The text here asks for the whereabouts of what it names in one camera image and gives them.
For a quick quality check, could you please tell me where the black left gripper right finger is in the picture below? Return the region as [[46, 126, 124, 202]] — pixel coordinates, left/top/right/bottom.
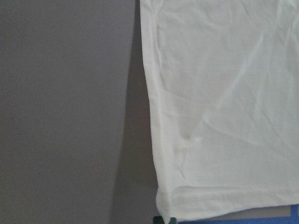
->
[[169, 217, 178, 224]]

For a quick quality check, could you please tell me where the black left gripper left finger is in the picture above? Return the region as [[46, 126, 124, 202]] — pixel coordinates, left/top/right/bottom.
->
[[152, 216, 164, 224]]

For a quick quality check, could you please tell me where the beige long-sleeve graphic shirt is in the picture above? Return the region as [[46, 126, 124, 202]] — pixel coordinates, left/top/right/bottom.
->
[[140, 0, 299, 223]]

